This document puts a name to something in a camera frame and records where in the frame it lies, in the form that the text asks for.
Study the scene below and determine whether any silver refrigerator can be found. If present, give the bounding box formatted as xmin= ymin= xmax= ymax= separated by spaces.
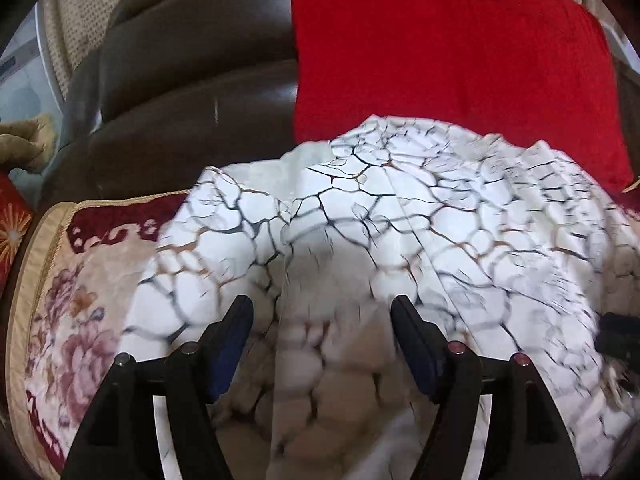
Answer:
xmin=0 ymin=10 xmax=66 ymax=126

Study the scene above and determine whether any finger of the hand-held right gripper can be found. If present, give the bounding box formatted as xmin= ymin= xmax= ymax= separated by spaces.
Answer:
xmin=595 ymin=311 xmax=640 ymax=361

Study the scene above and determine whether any red printed box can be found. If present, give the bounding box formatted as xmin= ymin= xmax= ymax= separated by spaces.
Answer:
xmin=0 ymin=172 xmax=35 ymax=263

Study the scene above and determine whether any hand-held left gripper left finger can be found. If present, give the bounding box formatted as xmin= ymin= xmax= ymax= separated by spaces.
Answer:
xmin=62 ymin=295 xmax=254 ymax=480

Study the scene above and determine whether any floral red beige blanket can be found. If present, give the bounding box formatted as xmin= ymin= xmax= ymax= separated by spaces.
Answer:
xmin=7 ymin=190 xmax=193 ymax=480

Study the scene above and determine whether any beige dotted curtain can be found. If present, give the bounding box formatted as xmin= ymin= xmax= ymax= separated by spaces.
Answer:
xmin=37 ymin=0 xmax=166 ymax=101

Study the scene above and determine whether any white black crackle print coat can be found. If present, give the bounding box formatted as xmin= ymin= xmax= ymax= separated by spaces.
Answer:
xmin=117 ymin=115 xmax=640 ymax=480

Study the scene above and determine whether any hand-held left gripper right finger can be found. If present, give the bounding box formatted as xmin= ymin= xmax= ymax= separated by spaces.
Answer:
xmin=390 ymin=296 xmax=583 ymax=480

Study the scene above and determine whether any dark brown leather sofa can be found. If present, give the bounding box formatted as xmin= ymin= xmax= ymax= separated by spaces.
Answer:
xmin=37 ymin=0 xmax=301 ymax=211

